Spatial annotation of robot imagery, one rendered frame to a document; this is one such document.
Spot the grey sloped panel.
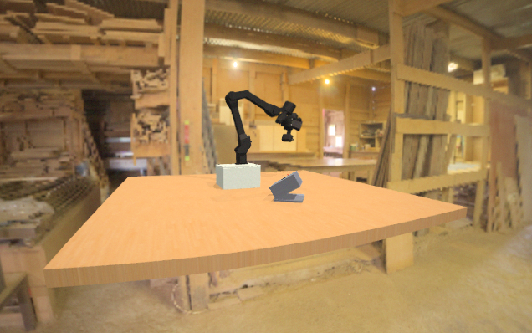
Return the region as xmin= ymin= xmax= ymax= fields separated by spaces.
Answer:
xmin=269 ymin=171 xmax=305 ymax=203

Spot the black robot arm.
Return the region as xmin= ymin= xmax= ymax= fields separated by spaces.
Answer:
xmin=225 ymin=90 xmax=303 ymax=165

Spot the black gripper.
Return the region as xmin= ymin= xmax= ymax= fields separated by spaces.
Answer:
xmin=281 ymin=113 xmax=298 ymax=142

